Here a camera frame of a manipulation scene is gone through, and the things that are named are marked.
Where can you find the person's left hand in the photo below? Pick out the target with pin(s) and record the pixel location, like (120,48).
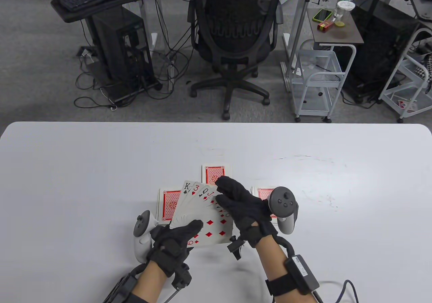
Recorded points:
(172,249)

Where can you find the person's right hand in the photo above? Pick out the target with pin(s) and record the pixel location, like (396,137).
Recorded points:
(246,212)

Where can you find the pile of dealt red-backed cards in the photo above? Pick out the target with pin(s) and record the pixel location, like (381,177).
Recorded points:
(167,205)
(209,225)
(211,173)
(261,192)

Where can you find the black left forearm sensor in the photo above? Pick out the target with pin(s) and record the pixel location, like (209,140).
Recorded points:
(121,287)

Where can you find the person's left forearm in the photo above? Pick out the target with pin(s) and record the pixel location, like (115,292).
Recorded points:
(150,282)

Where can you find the red white card pack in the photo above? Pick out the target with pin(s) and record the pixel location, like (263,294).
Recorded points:
(406,105)

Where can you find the white left hand controller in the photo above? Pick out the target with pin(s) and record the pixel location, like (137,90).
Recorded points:
(141,249)

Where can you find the black white right hand controller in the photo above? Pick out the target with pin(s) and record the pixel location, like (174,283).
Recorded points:
(281,200)

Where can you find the black wrist sensor box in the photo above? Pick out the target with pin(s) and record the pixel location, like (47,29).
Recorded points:
(302,272)

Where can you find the black mesh office chair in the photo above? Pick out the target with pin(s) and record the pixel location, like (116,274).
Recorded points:
(236,63)

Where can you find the white metal cart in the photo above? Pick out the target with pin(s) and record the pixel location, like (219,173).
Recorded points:
(325,84)
(393,105)

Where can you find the black stand base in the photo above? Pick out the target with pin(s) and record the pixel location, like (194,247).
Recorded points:
(135,92)

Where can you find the small red box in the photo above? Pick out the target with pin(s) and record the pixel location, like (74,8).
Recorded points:
(324,26)

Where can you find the brown side table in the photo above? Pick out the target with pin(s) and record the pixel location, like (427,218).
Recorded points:
(351,34)

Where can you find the black computer tower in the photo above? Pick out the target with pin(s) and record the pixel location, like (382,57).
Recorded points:
(378,46)
(118,43)

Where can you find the green-edged smartphone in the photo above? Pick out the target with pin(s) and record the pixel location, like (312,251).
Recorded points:
(322,14)

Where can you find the white desk leg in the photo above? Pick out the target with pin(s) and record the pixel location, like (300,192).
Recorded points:
(145,23)

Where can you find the clear lidded jar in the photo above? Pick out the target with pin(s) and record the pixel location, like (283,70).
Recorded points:
(344,12)

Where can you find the black white checkered board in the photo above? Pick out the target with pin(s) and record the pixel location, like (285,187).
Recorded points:
(426,68)

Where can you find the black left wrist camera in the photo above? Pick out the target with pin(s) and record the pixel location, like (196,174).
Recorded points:
(182,277)

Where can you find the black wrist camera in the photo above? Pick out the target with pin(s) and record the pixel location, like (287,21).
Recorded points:
(182,277)
(236,247)

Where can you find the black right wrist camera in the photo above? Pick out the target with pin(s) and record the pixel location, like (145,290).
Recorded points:
(236,247)

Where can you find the aluminium frame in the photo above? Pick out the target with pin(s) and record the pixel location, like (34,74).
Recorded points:
(301,23)

